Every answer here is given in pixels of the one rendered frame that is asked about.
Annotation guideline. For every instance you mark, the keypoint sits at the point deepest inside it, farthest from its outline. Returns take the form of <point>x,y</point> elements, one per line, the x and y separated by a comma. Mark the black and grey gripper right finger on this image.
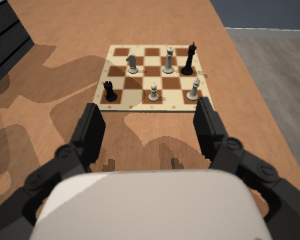
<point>228,154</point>

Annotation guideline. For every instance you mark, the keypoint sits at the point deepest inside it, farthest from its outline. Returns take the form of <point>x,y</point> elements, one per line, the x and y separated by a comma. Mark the brown and cream chessboard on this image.
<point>133,90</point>

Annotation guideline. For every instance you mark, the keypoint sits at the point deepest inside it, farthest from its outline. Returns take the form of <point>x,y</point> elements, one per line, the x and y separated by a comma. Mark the black chess rook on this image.
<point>111,96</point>

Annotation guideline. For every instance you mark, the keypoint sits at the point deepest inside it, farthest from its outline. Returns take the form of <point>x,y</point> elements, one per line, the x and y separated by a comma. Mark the black chess king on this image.
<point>187,70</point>

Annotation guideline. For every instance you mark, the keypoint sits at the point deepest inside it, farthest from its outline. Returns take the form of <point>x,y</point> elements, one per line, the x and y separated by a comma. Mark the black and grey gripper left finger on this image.
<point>18,211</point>

